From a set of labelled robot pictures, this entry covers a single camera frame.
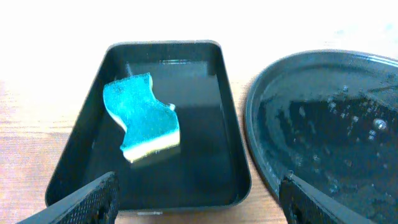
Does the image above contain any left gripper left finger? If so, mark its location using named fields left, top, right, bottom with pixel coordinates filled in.
left=19, top=172, right=119, bottom=224

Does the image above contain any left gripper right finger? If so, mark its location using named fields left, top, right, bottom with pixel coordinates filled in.
left=279, top=174, right=374, bottom=224

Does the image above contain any green yellow sponge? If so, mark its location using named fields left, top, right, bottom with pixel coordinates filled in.
left=103, top=73, right=180, bottom=164

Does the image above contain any round black tray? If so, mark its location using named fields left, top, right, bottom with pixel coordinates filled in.
left=244, top=50, right=397, bottom=223

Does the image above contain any black rectangular tray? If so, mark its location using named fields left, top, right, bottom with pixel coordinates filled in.
left=45, top=41, right=251, bottom=212

